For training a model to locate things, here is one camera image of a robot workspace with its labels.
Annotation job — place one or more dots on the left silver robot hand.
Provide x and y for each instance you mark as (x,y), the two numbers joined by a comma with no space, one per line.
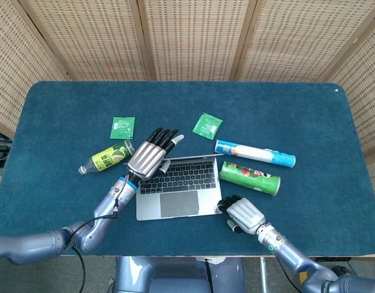
(146,158)

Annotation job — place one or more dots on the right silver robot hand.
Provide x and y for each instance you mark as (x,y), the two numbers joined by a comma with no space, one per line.
(245,215)

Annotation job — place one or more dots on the silver laptop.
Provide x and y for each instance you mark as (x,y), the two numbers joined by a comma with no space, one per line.
(181,203)

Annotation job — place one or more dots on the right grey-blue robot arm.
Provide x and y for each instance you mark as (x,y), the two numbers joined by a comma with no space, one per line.
(291,253)

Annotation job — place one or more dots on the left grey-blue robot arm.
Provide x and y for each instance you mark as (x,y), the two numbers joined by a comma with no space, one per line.
(102,213)

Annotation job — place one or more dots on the woven bamboo screen panel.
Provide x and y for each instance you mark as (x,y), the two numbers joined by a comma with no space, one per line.
(89,36)
(367,107)
(297,36)
(13,70)
(196,36)

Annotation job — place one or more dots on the clear bottle with green-yellow label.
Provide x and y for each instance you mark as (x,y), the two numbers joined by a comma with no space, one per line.
(109,157)

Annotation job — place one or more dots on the green crisps can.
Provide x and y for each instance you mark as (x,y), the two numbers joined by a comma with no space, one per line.
(251,178)

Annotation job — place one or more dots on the green sachet packet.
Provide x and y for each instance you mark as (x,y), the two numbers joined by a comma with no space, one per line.
(122,128)
(207,125)

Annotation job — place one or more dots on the white table leg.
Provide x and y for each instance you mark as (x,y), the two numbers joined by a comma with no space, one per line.
(263,274)

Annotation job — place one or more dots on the blue and white tube pack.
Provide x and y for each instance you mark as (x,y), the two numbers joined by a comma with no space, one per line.
(254,152)

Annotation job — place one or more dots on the grey-blue robot torso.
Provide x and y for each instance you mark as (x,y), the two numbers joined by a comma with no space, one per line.
(175,274)

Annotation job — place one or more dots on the dark teal tablecloth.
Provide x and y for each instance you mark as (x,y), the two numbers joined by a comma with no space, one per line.
(267,116)

